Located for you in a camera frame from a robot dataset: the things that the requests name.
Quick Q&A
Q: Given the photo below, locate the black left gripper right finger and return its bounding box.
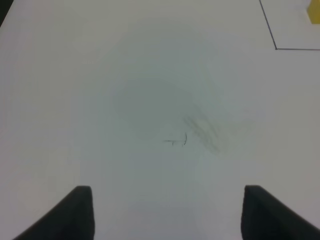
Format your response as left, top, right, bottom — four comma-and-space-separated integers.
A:
240, 185, 320, 240

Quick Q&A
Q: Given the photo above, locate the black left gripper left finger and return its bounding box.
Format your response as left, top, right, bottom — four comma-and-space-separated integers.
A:
15, 185, 95, 240

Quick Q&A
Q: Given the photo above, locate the yellow template block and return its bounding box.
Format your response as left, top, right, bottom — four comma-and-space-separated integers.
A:
307, 0, 320, 24

